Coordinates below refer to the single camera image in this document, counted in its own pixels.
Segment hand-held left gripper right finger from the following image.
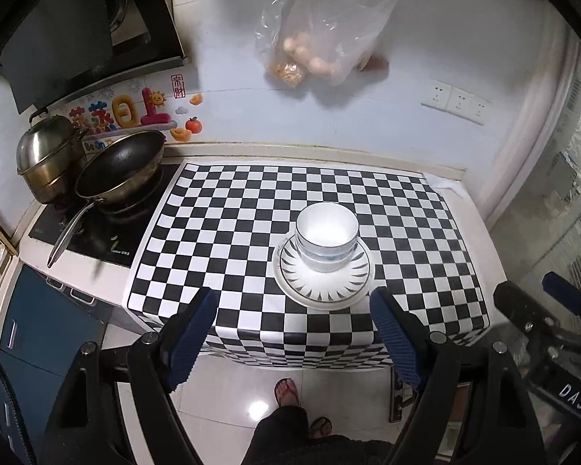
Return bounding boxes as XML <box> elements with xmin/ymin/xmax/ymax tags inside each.
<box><xmin>369</xmin><ymin>286</ymin><xmax>548</xmax><ymax>465</ymax></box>

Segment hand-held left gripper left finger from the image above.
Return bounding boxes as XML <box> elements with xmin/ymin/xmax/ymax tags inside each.
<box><xmin>36</xmin><ymin>287</ymin><xmax>220</xmax><ymax>465</ymax></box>

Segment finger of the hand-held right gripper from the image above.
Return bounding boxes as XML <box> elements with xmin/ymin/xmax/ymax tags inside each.
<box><xmin>542</xmin><ymin>271</ymin><xmax>581</xmax><ymax>337</ymax></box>
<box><xmin>493</xmin><ymin>281</ymin><xmax>560</xmax><ymax>336</ymax></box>

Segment white plate blue leaf pattern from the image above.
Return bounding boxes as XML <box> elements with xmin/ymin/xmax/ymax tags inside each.
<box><xmin>278</xmin><ymin>236</ymin><xmax>371</xmax><ymax>301</ymax></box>

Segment white bowl with blue print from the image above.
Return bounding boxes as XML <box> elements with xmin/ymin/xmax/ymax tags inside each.
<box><xmin>295</xmin><ymin>239</ymin><xmax>358</xmax><ymax>273</ymax></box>

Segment white plate with flower print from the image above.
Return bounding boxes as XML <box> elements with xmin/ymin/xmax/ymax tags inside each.
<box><xmin>274</xmin><ymin>237</ymin><xmax>376</xmax><ymax>310</ymax></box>

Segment plain white bowl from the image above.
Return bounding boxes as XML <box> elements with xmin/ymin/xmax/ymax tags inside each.
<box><xmin>295</xmin><ymin>202</ymin><xmax>359</xmax><ymax>258</ymax></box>

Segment person's left foot in sandal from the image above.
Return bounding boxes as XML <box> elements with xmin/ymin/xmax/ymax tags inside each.
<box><xmin>274</xmin><ymin>377</ymin><xmax>301</xmax><ymax>408</ymax></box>

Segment person's foot in sandal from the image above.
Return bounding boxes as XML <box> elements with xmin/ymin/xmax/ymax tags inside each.
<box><xmin>309</xmin><ymin>415</ymin><xmax>333</xmax><ymax>439</ymax></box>
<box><xmin>274</xmin><ymin>377</ymin><xmax>301</xmax><ymax>408</ymax></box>

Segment person's right foot in sandal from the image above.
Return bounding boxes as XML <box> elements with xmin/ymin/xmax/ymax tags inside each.
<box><xmin>309</xmin><ymin>415</ymin><xmax>333</xmax><ymax>439</ymax></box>

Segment black and white checkered mat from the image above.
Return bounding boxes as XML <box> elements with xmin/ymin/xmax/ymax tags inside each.
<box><xmin>126</xmin><ymin>160</ymin><xmax>492</xmax><ymax>369</ymax></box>

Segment black cooktop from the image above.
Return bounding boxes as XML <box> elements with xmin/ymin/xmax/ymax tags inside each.
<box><xmin>28</xmin><ymin>162</ymin><xmax>182</xmax><ymax>269</ymax></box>

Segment glass sliding door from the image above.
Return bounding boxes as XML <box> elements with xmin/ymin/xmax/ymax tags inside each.
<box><xmin>484</xmin><ymin>34</ymin><xmax>581</xmax><ymax>301</ymax></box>

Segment person's dark trouser leg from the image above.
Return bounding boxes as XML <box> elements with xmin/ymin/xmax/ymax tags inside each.
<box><xmin>242</xmin><ymin>404</ymin><xmax>398</xmax><ymax>465</ymax></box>

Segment blue cabinet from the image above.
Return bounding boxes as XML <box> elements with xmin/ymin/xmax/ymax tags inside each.
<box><xmin>0</xmin><ymin>264</ymin><xmax>108</xmax><ymax>446</ymax></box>

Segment stainless steel pot with lid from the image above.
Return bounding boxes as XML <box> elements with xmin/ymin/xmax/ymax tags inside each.
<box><xmin>15</xmin><ymin>109</ymin><xmax>90</xmax><ymax>204</ymax></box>

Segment clear plastic bag with eggs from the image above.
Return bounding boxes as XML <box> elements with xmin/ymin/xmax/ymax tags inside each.
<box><xmin>254</xmin><ymin>0</ymin><xmax>399</xmax><ymax>90</ymax></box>

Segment black range hood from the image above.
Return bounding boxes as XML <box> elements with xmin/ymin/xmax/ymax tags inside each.
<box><xmin>0</xmin><ymin>0</ymin><xmax>187</xmax><ymax>116</ymax></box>

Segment dark wok with metal handle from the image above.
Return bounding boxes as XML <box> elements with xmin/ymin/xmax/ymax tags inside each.
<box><xmin>46</xmin><ymin>130</ymin><xmax>168</xmax><ymax>268</ymax></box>

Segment black cable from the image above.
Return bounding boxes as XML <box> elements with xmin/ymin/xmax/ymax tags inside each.
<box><xmin>0</xmin><ymin>329</ymin><xmax>36</xmax><ymax>465</ymax></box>

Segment white wall socket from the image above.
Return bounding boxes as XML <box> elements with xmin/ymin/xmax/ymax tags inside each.
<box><xmin>445</xmin><ymin>87</ymin><xmax>491</xmax><ymax>126</ymax></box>
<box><xmin>420</xmin><ymin>80</ymin><xmax>453</xmax><ymax>110</ymax></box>

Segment colourful wall stickers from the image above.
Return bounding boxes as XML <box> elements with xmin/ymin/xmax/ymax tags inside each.
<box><xmin>70</xmin><ymin>74</ymin><xmax>204</xmax><ymax>145</ymax></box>

